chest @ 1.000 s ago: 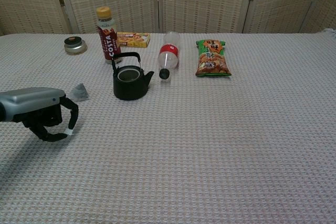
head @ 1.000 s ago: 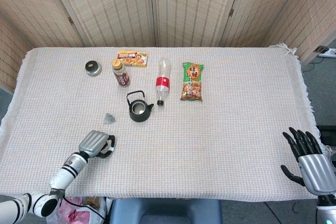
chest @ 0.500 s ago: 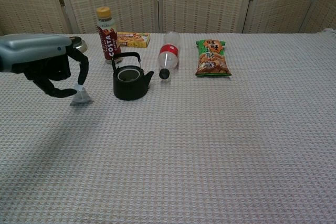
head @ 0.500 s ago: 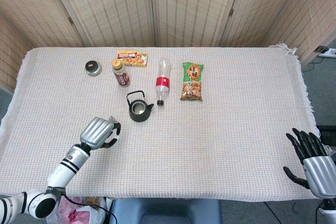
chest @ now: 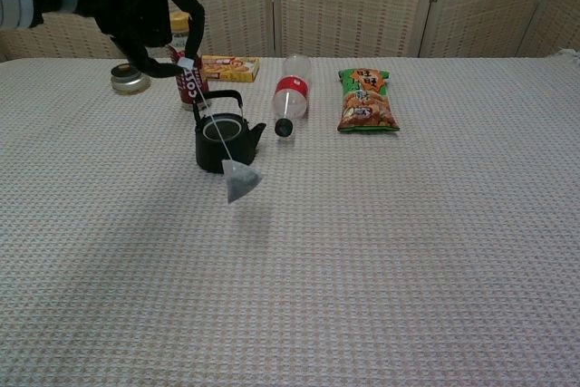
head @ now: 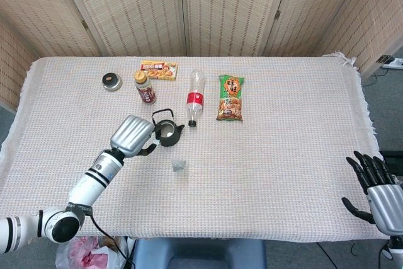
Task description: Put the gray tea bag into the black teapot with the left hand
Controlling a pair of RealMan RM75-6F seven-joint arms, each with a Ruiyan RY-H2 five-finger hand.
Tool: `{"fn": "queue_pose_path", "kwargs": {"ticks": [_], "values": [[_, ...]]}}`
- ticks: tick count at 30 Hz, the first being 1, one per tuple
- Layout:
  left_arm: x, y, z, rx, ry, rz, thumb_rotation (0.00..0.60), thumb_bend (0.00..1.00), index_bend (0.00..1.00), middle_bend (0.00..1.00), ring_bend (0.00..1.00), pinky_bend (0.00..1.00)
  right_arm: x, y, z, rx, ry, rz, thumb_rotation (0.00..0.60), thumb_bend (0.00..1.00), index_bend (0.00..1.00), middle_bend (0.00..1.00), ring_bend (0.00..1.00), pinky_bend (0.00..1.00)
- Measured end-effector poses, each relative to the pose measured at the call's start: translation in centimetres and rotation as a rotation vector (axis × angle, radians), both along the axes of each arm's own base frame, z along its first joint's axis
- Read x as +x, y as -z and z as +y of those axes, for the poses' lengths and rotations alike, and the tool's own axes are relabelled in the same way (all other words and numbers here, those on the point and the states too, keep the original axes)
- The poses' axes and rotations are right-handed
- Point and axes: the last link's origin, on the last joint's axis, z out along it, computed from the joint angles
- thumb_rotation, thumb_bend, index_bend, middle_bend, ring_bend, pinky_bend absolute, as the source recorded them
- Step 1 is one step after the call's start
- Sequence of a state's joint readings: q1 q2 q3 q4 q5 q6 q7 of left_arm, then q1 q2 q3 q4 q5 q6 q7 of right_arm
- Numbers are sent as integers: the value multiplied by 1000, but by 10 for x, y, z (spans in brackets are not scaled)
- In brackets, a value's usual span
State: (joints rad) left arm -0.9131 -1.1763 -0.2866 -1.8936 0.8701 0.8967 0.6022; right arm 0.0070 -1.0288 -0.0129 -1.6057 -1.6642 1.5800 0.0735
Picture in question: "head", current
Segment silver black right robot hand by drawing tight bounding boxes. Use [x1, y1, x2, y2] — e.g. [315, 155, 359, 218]
[341, 151, 403, 236]

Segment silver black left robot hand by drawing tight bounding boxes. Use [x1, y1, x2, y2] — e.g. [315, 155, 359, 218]
[109, 114, 162, 158]

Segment tea bag with string tag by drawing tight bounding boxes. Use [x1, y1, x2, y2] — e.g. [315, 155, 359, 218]
[171, 157, 187, 175]

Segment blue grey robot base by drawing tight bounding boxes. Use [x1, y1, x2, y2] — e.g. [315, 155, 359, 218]
[130, 238, 268, 269]

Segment black teapot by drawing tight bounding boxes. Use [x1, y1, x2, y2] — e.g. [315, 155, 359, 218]
[151, 108, 186, 148]

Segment green snack bag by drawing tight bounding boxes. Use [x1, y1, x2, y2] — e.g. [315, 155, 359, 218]
[215, 74, 246, 122]

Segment clear plastic bag pink contents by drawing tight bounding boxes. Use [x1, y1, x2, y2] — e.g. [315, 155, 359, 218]
[55, 236, 128, 269]

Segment Costa coffee bottle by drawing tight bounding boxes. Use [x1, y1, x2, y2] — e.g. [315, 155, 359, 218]
[133, 70, 157, 105]

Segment black box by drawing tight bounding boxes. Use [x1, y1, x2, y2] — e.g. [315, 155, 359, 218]
[380, 150, 403, 176]

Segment yellow curry box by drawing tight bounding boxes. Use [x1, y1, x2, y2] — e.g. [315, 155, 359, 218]
[140, 60, 178, 81]

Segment clear red-label plastic bottle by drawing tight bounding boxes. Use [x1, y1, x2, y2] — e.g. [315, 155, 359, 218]
[187, 69, 207, 128]

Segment beige woven tablecloth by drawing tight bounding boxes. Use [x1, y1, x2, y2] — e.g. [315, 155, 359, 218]
[0, 50, 390, 241]

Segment white power strip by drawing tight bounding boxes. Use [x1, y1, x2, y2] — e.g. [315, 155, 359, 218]
[382, 57, 403, 71]

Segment woven folding screen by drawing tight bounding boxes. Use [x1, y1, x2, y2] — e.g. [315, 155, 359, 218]
[0, 0, 403, 113]

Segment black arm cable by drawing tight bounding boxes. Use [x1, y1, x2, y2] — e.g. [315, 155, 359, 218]
[84, 214, 132, 266]

